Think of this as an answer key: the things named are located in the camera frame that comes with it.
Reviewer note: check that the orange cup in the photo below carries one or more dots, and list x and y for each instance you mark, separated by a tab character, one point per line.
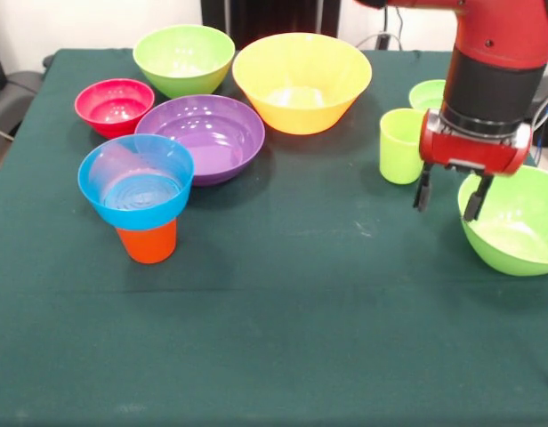
149	247

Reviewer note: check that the large light green bowl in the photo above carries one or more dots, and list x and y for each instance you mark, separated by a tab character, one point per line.
510	253
180	53

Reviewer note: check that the grey chair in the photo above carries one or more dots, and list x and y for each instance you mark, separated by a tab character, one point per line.
9	102

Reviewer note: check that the blue bowl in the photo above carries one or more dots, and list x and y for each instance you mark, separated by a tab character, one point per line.
140	217

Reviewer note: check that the black power plug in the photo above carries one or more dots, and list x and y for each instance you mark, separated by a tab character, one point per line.
382	41

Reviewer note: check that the small green bowl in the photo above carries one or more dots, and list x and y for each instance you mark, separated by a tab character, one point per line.
423	95

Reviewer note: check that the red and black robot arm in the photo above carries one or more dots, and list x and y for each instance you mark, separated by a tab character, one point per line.
492	89

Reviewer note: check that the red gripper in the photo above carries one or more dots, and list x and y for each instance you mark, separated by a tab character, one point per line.
474	151

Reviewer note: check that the purple bowl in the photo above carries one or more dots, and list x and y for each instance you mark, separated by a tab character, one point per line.
211	142

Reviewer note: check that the pink bowl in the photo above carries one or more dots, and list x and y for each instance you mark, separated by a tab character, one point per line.
114	124

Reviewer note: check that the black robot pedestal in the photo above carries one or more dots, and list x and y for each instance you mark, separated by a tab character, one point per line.
265	18

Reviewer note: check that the yellow-green cup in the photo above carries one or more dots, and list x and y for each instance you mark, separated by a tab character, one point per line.
396	160

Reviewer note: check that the small black armrest pad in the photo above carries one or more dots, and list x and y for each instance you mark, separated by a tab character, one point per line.
48	61

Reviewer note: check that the large yellow bowl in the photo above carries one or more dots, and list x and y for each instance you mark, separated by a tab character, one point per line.
300	115

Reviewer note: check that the dark green tablecloth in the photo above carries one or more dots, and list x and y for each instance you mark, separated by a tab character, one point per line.
274	333

